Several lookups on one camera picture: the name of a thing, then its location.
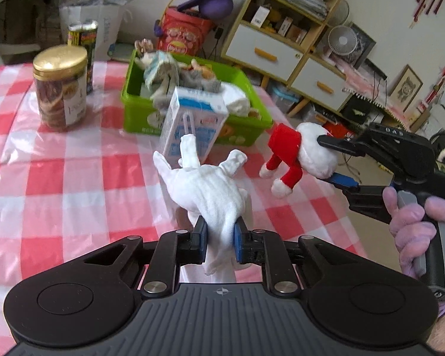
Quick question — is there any white cloth glove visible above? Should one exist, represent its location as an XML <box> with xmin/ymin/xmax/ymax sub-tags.
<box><xmin>152</xmin><ymin>134</ymin><xmax>253</xmax><ymax>284</ymax></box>

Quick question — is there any Santa Claus plush toy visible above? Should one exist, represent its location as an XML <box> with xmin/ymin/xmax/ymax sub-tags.
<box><xmin>259</xmin><ymin>122</ymin><xmax>338</xmax><ymax>198</ymax></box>

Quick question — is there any white sponge block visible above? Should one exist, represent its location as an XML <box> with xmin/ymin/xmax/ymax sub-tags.
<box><xmin>220</xmin><ymin>82</ymin><xmax>251</xmax><ymax>117</ymax></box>

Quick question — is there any bunny doll blue dress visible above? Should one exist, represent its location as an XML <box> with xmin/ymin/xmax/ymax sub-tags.
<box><xmin>134</xmin><ymin>39</ymin><xmax>180</xmax><ymax>114</ymax></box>

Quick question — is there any hamburger plush toy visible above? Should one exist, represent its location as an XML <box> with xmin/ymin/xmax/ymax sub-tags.
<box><xmin>187</xmin><ymin>59</ymin><xmax>216</xmax><ymax>82</ymax></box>

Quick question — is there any right hand purple glove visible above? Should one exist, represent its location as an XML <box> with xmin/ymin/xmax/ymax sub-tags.
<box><xmin>382</xmin><ymin>185</ymin><xmax>445</xmax><ymax>319</ymax></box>

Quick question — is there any framed cartoon picture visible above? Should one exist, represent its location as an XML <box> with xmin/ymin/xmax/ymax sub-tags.
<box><xmin>390</xmin><ymin>64</ymin><xmax>423</xmax><ymax>112</ymax></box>

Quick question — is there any pink lace table cover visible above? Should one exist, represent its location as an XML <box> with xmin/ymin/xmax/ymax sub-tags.
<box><xmin>334</xmin><ymin>58</ymin><xmax>409</xmax><ymax>130</ymax></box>

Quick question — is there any low white drawer cabinet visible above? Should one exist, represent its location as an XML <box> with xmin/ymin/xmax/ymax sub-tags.
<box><xmin>289</xmin><ymin>55</ymin><xmax>349</xmax><ymax>112</ymax></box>

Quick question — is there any white blue milk carton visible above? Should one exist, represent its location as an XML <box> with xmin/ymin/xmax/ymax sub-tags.
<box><xmin>159</xmin><ymin>87</ymin><xmax>229</xmax><ymax>168</ymax></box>

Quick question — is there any white desk fan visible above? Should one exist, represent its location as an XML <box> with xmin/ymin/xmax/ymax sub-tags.
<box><xmin>327</xmin><ymin>25</ymin><xmax>358</xmax><ymax>56</ymax></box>

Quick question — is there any red white checkered tablecloth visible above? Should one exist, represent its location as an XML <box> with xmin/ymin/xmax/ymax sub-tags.
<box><xmin>0</xmin><ymin>60</ymin><xmax>368</xmax><ymax>355</ymax></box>

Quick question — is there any green plastic bin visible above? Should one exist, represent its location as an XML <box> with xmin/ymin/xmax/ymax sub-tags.
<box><xmin>120</xmin><ymin>48</ymin><xmax>274</xmax><ymax>148</ymax></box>

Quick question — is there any tall wooden shelf cabinet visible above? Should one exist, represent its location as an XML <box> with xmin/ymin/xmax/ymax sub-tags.
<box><xmin>221</xmin><ymin>0</ymin><xmax>344</xmax><ymax>86</ymax></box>

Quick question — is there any stack of papers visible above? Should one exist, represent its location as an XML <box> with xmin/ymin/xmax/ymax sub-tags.
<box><xmin>286</xmin><ymin>0</ymin><xmax>329</xmax><ymax>20</ymax></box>

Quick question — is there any red chips bucket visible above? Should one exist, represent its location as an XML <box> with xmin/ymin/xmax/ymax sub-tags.
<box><xmin>154</xmin><ymin>7</ymin><xmax>214</xmax><ymax>55</ymax></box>

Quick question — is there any gold lid snack jar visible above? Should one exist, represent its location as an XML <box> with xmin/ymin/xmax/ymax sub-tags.
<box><xmin>33</xmin><ymin>44</ymin><xmax>87</xmax><ymax>130</ymax></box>

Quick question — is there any black yellow tin can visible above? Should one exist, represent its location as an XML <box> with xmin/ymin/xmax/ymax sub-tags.
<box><xmin>67</xmin><ymin>20</ymin><xmax>100</xmax><ymax>96</ymax></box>

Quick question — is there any white shopping bag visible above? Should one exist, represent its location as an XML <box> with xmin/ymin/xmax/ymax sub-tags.
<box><xmin>58</xmin><ymin>0</ymin><xmax>134</xmax><ymax>61</ymax></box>

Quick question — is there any grey office chair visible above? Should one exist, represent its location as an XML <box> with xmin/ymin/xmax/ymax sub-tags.
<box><xmin>0</xmin><ymin>0</ymin><xmax>57</xmax><ymax>69</ymax></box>

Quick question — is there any framed picture black frame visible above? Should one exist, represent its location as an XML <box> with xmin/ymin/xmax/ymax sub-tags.
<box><xmin>347</xmin><ymin>23</ymin><xmax>376</xmax><ymax>69</ymax></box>

